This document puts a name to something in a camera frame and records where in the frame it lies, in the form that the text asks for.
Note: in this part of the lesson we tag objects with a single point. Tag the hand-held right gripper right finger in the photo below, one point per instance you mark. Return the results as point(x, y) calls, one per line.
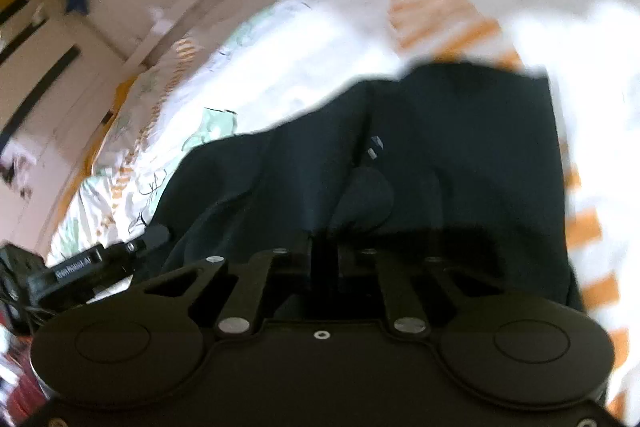
point(350, 261)

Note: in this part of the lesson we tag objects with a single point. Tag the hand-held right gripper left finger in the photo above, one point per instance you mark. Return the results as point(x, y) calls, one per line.
point(301, 257)

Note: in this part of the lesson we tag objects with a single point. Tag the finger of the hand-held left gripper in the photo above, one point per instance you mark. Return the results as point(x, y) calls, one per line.
point(156, 238)

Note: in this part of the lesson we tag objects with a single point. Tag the black hoodie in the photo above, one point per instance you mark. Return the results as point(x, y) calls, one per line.
point(450, 157)

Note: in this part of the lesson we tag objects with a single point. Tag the dark red cloth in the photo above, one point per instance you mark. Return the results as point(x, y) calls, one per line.
point(17, 382)

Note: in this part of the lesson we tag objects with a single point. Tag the leaf printed white duvet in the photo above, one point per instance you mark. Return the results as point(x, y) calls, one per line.
point(310, 57)

